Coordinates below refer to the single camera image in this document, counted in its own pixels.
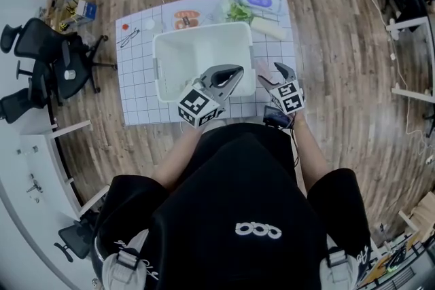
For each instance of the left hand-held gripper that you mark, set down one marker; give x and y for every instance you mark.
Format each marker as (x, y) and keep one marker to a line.
(198, 105)

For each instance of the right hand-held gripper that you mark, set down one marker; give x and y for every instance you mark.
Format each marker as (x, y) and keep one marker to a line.
(288, 96)

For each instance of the white plastic basket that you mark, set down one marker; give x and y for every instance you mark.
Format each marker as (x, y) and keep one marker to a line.
(200, 44)

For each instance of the person's left forearm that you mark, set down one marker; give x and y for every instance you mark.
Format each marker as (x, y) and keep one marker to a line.
(178, 159)

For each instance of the person's right forearm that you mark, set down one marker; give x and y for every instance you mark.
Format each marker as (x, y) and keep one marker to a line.
(311, 153)

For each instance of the small black screen device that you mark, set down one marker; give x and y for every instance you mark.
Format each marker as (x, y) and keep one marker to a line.
(276, 116)

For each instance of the cream rolled cloth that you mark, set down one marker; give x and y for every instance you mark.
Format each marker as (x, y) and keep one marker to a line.
(268, 28)

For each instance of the green leafy plant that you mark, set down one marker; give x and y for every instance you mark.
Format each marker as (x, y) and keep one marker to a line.
(238, 12)

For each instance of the white grid table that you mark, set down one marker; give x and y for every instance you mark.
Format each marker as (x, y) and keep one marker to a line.
(142, 95)

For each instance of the small white round lid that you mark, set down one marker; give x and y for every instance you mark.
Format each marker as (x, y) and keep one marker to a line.
(149, 23)

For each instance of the person's black shirt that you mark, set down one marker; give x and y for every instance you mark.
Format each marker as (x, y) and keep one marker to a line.
(238, 186)

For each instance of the small red object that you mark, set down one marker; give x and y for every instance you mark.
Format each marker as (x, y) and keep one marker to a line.
(125, 26)

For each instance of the white desk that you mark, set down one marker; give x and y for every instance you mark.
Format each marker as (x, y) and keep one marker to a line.
(20, 214)
(411, 23)

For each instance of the blue and white box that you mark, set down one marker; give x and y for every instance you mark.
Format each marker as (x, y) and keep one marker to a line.
(86, 10)

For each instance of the small white cylinder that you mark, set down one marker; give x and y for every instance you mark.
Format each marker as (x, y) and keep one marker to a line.
(70, 74)

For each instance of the black office chair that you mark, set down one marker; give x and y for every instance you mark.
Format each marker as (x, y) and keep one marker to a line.
(51, 51)
(18, 105)
(76, 237)

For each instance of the light wooden furniture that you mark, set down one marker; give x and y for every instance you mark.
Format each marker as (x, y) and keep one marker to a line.
(423, 214)

